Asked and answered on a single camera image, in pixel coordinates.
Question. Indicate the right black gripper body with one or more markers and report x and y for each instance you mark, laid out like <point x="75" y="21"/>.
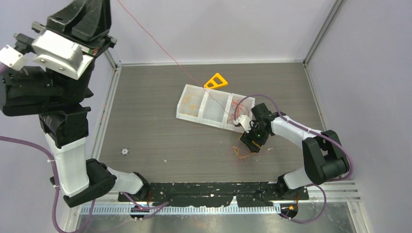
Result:
<point x="257" y="135"/>

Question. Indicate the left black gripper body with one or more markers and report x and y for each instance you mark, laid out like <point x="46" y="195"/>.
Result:
<point x="92" y="48"/>

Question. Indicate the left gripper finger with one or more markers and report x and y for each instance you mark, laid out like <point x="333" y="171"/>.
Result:
<point x="68" y="19"/>
<point x="93" y="21"/>

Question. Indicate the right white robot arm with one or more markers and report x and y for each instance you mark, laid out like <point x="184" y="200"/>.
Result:
<point x="323" y="156"/>

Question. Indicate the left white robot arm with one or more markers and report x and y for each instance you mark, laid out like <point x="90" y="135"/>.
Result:
<point x="48" y="76"/>

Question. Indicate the white three-compartment tray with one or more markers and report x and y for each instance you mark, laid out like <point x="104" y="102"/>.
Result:
<point x="213" y="107"/>

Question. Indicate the yellow triangular plastic piece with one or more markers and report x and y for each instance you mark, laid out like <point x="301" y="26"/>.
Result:
<point x="216" y="81"/>

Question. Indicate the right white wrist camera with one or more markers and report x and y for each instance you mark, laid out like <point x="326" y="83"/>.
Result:
<point x="245" y="122"/>

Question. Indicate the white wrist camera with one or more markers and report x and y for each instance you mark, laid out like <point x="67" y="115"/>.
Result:
<point x="51" y="50"/>
<point x="245" y="122"/>

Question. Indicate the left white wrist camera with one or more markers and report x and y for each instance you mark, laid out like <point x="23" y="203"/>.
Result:
<point x="51" y="50"/>

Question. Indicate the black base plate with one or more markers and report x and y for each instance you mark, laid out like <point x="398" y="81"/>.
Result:
<point x="246" y="194"/>

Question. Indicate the white slotted cable duct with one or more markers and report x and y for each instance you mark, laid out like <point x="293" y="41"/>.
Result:
<point x="129" y="209"/>

